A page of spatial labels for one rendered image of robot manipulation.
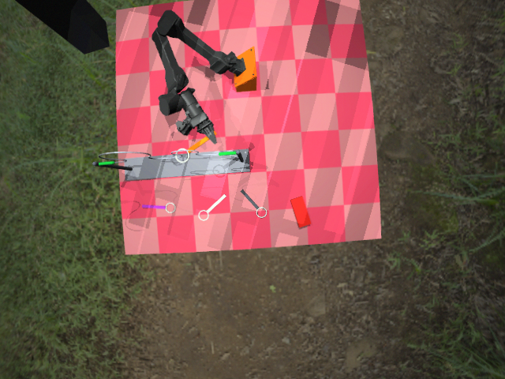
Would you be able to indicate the white rod with loop at one end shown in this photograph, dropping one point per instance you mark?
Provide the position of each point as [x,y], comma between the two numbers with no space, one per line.
[219,200]

